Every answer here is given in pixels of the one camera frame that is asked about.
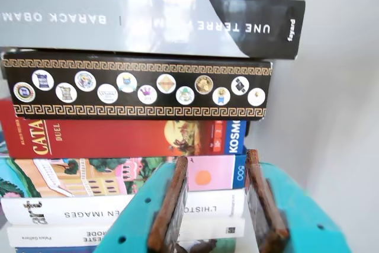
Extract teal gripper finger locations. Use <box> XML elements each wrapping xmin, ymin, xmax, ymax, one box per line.
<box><xmin>94</xmin><ymin>156</ymin><xmax>190</xmax><ymax>253</ymax></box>
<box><xmin>245</xmin><ymin>149</ymin><xmax>352</xmax><ymax>253</ymax></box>

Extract white art history book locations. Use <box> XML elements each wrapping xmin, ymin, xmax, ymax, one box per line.
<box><xmin>1</xmin><ymin>188</ymin><xmax>247</xmax><ymax>226</ymax></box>

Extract colourful puzzle box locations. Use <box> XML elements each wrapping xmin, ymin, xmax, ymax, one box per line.
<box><xmin>0</xmin><ymin>154</ymin><xmax>248</xmax><ymax>199</ymax></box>

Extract white fashion book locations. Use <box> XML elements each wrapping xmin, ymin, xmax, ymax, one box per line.
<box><xmin>5</xmin><ymin>218</ymin><xmax>246</xmax><ymax>248</ymax></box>

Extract red Catan Duel box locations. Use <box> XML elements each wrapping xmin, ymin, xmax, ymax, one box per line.
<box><xmin>0</xmin><ymin>100</ymin><xmax>248</xmax><ymax>159</ymax></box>

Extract black box with medallions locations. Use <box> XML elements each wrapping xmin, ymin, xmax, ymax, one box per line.
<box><xmin>1</xmin><ymin>51</ymin><xmax>273</xmax><ymax>124</ymax></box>

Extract grey black Obama book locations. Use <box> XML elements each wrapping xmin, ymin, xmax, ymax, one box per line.
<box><xmin>0</xmin><ymin>0</ymin><xmax>307</xmax><ymax>60</ymax></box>

